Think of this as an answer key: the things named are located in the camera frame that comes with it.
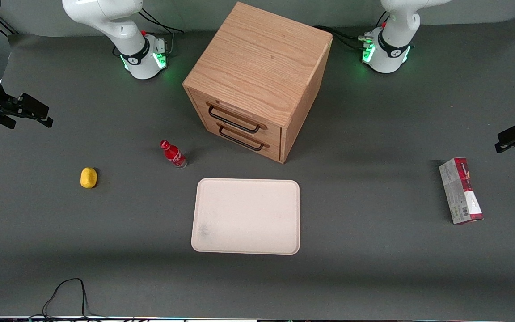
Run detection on red coke bottle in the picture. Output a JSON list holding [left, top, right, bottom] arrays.
[[160, 140, 188, 169]]

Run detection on cream rectangular tray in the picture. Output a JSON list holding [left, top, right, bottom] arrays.
[[191, 178, 301, 256]]

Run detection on red and grey carton box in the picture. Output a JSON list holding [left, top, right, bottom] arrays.
[[439, 157, 484, 225]]

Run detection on yellow lemon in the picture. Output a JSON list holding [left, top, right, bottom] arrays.
[[80, 167, 98, 189]]

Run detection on grey table mat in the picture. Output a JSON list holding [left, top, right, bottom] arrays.
[[0, 16, 515, 319]]

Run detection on wooden drawer cabinet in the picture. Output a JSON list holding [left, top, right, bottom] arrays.
[[182, 1, 333, 164]]

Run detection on black right arm base cables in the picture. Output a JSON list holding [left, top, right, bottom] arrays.
[[139, 8, 185, 56]]

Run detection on black arm base cables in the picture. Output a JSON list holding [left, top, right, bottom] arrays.
[[139, 8, 185, 56], [313, 11, 391, 52]]

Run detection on thin black looped cable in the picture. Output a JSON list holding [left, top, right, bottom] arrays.
[[27, 278, 122, 321]]

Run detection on black left arm base cables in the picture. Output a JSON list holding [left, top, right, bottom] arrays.
[[313, 11, 391, 52]]

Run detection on black long drawer handle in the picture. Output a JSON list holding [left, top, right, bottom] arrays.
[[207, 105, 262, 134]]

